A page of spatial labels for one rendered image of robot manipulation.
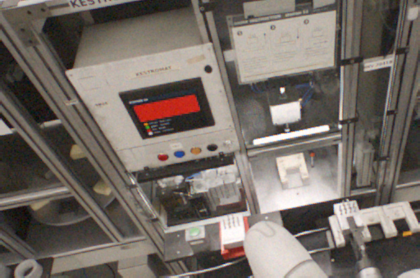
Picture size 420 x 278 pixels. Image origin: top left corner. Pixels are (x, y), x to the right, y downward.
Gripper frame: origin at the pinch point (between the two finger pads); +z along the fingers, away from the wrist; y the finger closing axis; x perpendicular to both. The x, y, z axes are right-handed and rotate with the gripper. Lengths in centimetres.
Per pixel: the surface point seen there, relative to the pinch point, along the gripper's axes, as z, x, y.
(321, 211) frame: 35, 4, -41
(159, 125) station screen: 16, 62, 62
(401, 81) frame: 19, -20, 58
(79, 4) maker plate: 20, 68, 104
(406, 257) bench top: -6.4, -25.3, -28.2
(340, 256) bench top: 1.0, 4.1, -28.3
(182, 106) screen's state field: 16, 52, 69
